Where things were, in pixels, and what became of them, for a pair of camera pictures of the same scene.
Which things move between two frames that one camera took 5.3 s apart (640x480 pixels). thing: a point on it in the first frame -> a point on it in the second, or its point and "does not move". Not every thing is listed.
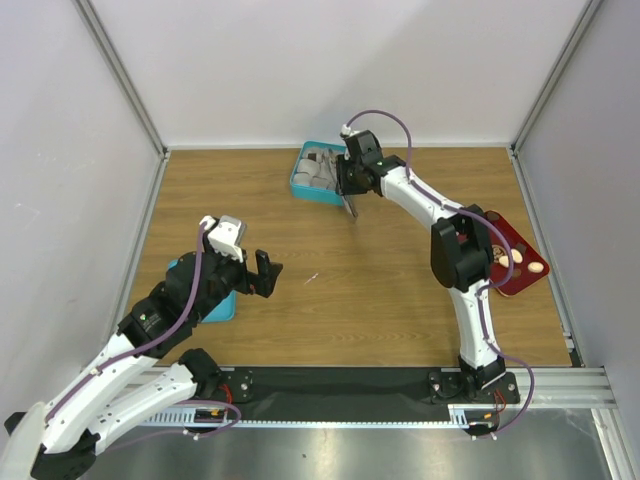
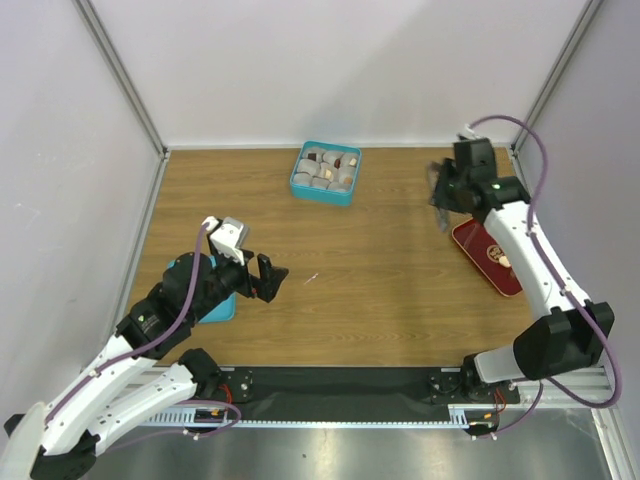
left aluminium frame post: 129,90 does not move
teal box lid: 225,312 does not move
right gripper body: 348,181 -> 448,187
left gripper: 251,282 does not move
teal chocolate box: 313,177 does not move
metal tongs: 349,204 -> 433,172
